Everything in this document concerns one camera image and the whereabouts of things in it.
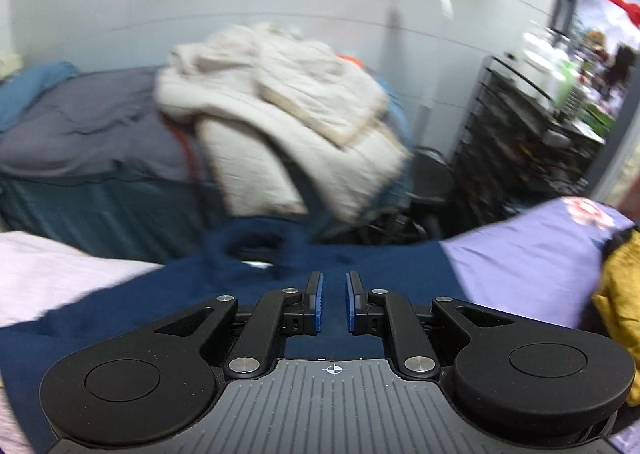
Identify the navy blue jacket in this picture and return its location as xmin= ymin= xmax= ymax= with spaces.
xmin=0 ymin=215 xmax=482 ymax=454

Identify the cream white padded coat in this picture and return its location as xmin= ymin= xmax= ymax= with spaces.
xmin=154 ymin=22 xmax=410 ymax=224

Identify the yellow garment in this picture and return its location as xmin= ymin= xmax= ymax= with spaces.
xmin=591 ymin=226 xmax=640 ymax=406

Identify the grey quilt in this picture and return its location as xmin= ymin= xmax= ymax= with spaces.
xmin=1 ymin=67 xmax=206 ymax=182

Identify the blue pillow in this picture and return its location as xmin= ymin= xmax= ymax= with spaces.
xmin=0 ymin=62 xmax=80 ymax=133

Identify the black wire rack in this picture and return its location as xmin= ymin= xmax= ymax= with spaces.
xmin=445 ymin=56 xmax=604 ymax=235

